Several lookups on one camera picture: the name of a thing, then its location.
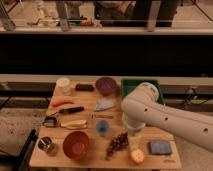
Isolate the metal cup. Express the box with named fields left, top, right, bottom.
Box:
left=38, top=136, right=58, bottom=156

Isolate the orange fruit half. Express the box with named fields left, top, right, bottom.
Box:
left=130, top=149, right=145, bottom=164

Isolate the purple grape bunch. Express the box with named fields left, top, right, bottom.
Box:
left=105, top=132, right=129, bottom=160

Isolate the yellow banana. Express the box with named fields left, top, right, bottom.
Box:
left=60, top=120, right=87, bottom=130

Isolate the green plastic tray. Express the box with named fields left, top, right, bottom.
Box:
left=121, top=79, right=165, bottom=105

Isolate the person in background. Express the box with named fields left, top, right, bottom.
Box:
left=94, top=0, right=179, bottom=27

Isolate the blue plastic cup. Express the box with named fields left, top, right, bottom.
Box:
left=96, top=120, right=109, bottom=136

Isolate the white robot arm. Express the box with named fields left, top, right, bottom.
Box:
left=121, top=82, right=213, bottom=152

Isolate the grey cloth piece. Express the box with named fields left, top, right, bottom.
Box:
left=94, top=98, right=115, bottom=112

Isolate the orange bowl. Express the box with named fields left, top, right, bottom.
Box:
left=63, top=131, right=90, bottom=160

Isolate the purple bowl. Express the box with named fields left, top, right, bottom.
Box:
left=95, top=77, right=117, bottom=96

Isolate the white lidded jar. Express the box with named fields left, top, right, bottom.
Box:
left=56, top=77, right=70, bottom=95

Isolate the black chair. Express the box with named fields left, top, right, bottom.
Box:
left=0, top=129, right=38, bottom=171

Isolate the black handled knife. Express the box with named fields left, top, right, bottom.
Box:
left=49, top=106, right=84, bottom=116

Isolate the small metal tin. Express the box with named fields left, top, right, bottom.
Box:
left=43, top=116, right=58, bottom=128

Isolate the orange pepper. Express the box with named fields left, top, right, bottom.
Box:
left=51, top=101, right=74, bottom=107

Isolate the black rectangular block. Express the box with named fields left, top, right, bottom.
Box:
left=75, top=84, right=94, bottom=91

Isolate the blue sponge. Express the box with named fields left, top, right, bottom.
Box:
left=149, top=140, right=172, bottom=155

